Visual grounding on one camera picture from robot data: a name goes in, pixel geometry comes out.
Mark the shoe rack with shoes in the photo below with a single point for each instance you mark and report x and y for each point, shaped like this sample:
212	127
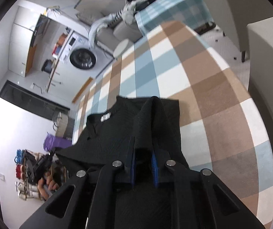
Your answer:
23	171

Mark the grey cloth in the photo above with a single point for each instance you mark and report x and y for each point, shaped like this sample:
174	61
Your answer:
98	26

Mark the white washing machine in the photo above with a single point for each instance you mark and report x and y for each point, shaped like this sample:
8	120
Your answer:
82	58

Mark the black cooking pot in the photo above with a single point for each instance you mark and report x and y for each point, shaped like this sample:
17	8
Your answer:
47	66

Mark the white upper cabinets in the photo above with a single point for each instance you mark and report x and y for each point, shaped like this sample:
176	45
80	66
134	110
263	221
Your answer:
19	43

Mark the black knit sweater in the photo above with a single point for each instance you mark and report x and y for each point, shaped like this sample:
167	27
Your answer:
117	128

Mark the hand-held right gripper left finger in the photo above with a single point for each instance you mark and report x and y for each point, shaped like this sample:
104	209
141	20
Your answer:
132	171

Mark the woven basket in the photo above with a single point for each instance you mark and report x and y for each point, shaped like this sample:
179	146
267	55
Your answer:
63	126

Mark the white round stool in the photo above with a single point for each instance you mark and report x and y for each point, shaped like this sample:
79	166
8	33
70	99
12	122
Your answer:
123	47

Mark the brown blue checked blanket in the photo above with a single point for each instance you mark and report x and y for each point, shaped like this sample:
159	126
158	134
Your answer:
198	76

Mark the grey ledge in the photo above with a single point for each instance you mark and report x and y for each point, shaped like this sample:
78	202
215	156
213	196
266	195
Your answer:
269	52

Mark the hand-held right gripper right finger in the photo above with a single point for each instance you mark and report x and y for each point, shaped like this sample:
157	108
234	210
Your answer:
154	171

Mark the purple bag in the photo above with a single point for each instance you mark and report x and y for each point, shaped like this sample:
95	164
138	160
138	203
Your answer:
55	143

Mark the range hood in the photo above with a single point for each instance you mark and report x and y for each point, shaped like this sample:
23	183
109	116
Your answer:
40	33

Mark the dark door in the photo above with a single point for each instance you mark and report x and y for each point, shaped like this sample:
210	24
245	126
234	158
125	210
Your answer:
31	97

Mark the orange basin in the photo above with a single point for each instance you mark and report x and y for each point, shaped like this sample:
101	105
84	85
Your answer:
61	40

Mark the white base cabinet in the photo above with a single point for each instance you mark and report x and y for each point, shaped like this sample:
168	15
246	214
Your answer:
69	78

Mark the teal checked cloth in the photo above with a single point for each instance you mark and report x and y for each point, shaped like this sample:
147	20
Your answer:
174	7

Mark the person's left hand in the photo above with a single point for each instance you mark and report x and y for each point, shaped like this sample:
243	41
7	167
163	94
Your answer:
49	183

